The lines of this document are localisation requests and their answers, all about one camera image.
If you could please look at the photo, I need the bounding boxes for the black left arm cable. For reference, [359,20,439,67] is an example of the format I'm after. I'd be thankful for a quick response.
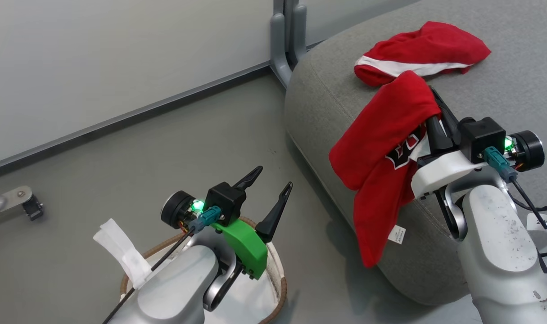
[102,206,222,324]

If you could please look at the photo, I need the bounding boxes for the grey partition bottom rail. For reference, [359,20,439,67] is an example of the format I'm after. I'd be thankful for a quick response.
[0,61,274,177]

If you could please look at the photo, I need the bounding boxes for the black caster wheel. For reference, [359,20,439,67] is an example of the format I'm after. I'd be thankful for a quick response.
[22,194,44,221]

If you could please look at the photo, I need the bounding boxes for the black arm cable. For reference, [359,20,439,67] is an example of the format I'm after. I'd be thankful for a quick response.
[102,206,222,324]
[483,146,547,259]

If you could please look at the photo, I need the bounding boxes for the grey fabric sofa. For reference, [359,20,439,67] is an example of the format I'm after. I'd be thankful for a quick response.
[285,0,547,306]

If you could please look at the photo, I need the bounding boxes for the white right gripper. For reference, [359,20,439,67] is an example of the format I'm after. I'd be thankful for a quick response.
[410,87,488,200]

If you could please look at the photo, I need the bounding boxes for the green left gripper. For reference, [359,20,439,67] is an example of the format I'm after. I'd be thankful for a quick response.
[212,166,294,280]

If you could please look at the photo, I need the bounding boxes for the white cable label tape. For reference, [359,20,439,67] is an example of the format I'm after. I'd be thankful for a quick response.
[93,218,153,289]
[527,213,547,244]

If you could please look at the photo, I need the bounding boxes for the red shorts with white stripe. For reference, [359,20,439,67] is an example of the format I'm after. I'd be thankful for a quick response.
[329,21,492,269]

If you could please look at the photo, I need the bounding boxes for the woven laundry basket white liner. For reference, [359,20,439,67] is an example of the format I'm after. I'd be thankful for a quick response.
[120,216,288,324]

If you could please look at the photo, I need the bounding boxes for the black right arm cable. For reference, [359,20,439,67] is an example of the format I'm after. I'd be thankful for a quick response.
[483,146,547,259]

